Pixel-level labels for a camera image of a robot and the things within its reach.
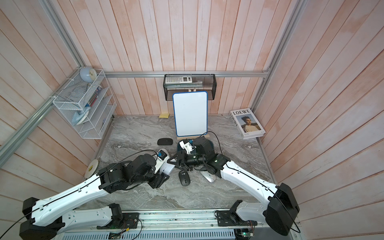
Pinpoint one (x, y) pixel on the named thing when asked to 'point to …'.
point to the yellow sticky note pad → (164, 115)
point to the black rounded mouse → (184, 177)
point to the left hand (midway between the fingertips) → (162, 176)
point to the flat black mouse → (165, 141)
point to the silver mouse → (210, 177)
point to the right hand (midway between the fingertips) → (169, 163)
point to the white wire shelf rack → (89, 106)
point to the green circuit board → (247, 234)
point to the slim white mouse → (166, 168)
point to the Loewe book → (247, 123)
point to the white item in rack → (79, 116)
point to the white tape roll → (91, 169)
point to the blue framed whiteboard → (190, 110)
